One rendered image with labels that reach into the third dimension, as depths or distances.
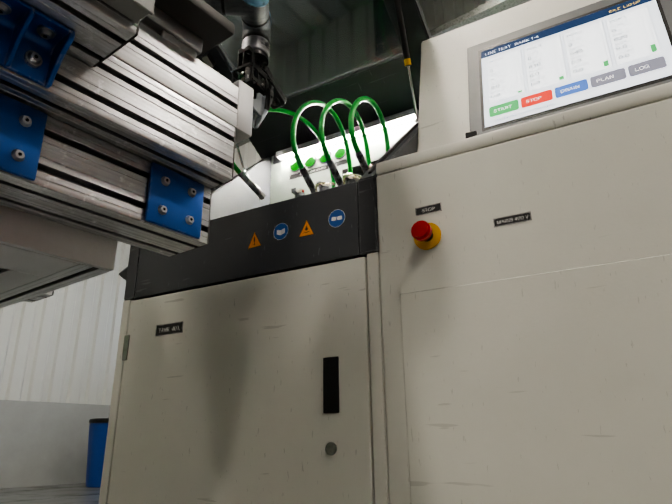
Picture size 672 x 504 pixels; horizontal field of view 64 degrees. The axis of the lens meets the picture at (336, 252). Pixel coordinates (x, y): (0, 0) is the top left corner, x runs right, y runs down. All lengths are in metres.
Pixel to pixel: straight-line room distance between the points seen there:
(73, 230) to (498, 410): 0.67
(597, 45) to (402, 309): 0.80
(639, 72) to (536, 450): 0.83
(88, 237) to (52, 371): 7.41
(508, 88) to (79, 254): 1.03
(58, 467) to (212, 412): 7.09
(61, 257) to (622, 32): 1.23
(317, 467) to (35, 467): 7.18
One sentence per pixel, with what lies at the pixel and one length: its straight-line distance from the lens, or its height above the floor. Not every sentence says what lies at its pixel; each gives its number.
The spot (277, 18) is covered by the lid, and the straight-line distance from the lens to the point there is 1.82.
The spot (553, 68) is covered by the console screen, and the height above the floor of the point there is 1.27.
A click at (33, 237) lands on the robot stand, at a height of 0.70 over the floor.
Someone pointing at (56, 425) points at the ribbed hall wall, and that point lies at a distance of 8.18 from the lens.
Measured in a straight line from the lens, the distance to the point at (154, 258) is 1.40.
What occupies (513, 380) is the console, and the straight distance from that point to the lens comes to 0.90.
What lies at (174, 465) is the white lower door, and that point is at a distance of 1.24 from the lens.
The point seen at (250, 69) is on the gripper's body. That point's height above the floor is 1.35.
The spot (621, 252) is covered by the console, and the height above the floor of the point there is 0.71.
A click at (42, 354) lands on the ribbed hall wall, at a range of 8.13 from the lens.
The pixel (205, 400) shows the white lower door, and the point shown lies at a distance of 1.19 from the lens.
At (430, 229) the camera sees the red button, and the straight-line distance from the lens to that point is 0.95.
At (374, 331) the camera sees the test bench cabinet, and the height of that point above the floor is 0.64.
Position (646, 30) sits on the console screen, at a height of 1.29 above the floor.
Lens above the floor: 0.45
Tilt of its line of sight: 20 degrees up
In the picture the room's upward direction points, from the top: 1 degrees counter-clockwise
